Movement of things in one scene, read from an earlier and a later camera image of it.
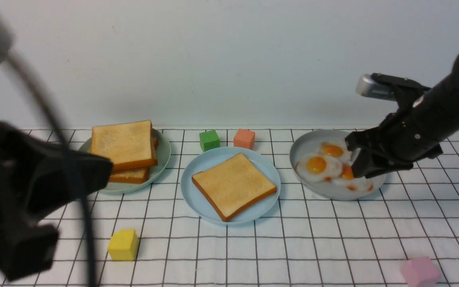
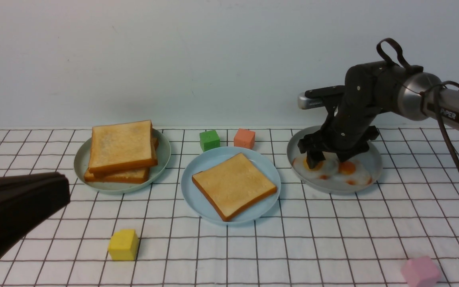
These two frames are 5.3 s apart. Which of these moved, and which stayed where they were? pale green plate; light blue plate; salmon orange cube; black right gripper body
Moved: black right gripper body
Stayed: salmon orange cube; pale green plate; light blue plate
